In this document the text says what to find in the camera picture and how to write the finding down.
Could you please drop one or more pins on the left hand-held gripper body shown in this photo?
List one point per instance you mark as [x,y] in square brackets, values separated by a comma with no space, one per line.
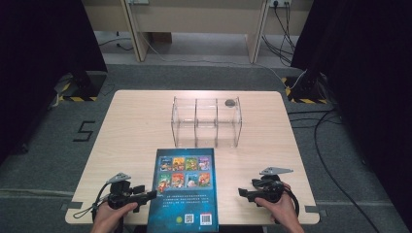
[120,195]

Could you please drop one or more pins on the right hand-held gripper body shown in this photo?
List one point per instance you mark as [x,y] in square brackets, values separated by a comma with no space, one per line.
[270,189]

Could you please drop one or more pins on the blue picture book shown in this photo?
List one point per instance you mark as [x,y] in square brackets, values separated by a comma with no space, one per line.
[184,200]

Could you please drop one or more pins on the clear acrylic divided rack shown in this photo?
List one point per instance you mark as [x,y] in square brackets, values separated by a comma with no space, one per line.
[207,131]

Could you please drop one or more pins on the person's left hand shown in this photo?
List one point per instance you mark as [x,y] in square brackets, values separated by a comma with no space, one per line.
[110,216]

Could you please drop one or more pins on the person's right hand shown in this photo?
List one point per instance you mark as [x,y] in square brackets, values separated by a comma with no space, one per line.
[283,208]

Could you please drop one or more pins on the grey tape strip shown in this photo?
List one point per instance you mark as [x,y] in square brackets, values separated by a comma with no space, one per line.
[73,205]
[315,209]

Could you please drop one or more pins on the dark round sticker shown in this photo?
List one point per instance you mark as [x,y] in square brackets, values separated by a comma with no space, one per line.
[230,103]

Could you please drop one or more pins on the stand base with hazard tape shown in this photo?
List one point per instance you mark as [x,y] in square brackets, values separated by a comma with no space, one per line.
[306,92]
[81,87]

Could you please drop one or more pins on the black curtain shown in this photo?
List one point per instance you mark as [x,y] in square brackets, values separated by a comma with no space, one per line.
[366,97]
[39,64]

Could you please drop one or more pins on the beige wooden desk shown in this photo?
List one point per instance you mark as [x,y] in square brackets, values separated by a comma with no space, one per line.
[200,14]

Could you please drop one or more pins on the white wall power outlet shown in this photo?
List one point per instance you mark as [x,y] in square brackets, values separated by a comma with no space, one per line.
[280,2]

